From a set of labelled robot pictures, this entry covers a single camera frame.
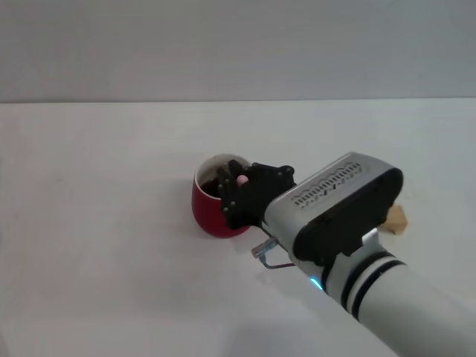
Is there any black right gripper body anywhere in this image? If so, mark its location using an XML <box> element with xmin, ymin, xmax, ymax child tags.
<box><xmin>225</xmin><ymin>173</ymin><xmax>298</xmax><ymax>231</ymax></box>

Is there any right wrist cable with plug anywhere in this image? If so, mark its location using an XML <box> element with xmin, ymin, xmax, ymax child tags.
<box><xmin>251</xmin><ymin>226</ymin><xmax>298</xmax><ymax>269</ymax></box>

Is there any light wooden block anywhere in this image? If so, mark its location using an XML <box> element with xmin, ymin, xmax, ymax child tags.
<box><xmin>382</xmin><ymin>204</ymin><xmax>408</xmax><ymax>236</ymax></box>

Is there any red ceramic coffee mug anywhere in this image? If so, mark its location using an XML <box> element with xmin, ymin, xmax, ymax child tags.
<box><xmin>191</xmin><ymin>152</ymin><xmax>261</xmax><ymax>239</ymax></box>

